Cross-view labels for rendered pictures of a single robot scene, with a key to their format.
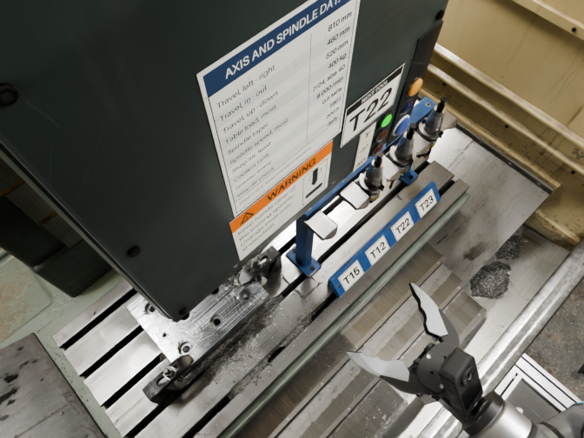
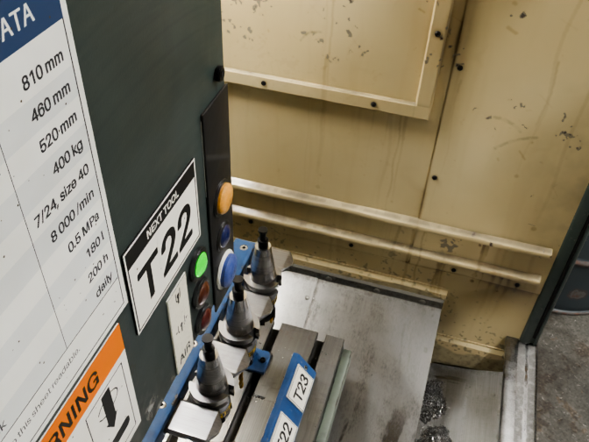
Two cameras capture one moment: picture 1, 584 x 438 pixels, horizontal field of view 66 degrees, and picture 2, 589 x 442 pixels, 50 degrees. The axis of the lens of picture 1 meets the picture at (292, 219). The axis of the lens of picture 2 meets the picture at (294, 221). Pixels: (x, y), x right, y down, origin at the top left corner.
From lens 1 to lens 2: 0.14 m
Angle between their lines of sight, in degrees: 28
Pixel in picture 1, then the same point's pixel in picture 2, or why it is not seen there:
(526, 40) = (325, 134)
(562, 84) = (391, 170)
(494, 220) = (396, 371)
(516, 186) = (399, 315)
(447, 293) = not seen: outside the picture
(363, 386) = not seen: outside the picture
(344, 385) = not seen: outside the picture
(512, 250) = (436, 403)
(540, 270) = (483, 413)
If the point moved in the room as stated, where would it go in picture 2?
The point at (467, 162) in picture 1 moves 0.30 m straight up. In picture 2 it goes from (324, 310) to (334, 216)
